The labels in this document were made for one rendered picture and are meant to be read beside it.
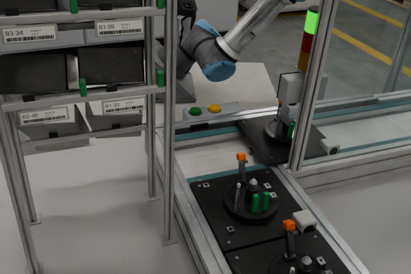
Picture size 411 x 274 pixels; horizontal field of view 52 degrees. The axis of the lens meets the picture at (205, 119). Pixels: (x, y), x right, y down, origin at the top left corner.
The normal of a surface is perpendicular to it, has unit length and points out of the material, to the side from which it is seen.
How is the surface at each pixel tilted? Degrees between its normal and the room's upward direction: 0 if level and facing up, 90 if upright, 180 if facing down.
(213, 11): 90
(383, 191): 0
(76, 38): 90
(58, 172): 0
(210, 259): 0
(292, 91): 90
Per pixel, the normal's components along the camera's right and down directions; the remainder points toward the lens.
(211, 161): 0.05, -0.85
